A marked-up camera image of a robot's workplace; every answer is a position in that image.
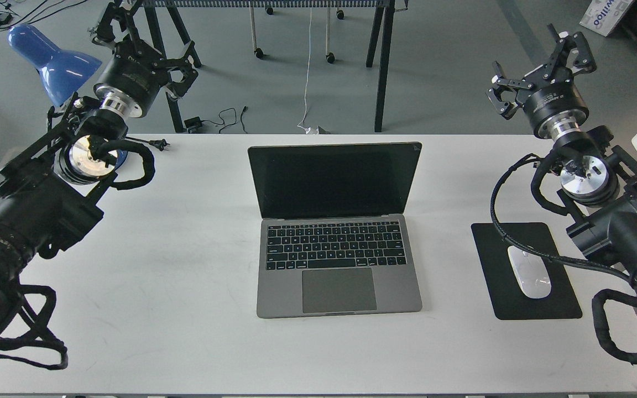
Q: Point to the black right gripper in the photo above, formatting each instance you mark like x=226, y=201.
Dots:
x=548, y=96

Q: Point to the white computer mouse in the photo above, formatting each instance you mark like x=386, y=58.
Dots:
x=530, y=273

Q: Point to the black plug on table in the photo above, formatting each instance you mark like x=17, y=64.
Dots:
x=159, y=144

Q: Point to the white cardboard box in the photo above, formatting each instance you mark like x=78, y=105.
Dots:
x=602, y=17

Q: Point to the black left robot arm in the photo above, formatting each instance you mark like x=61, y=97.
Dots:
x=50, y=191

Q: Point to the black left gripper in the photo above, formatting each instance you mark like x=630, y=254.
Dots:
x=137, y=72

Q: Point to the rolling cart legs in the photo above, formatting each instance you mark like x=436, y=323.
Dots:
x=294, y=28

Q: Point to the grey laptop computer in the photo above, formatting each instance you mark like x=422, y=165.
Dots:
x=333, y=236

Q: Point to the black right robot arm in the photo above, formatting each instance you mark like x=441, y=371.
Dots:
x=583, y=176

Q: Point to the black trestle table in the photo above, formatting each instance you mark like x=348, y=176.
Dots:
x=377, y=54

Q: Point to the black power adapter with cable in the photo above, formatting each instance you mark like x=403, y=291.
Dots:
x=226, y=118

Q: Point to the black mouse pad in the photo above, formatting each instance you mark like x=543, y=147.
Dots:
x=508, y=301

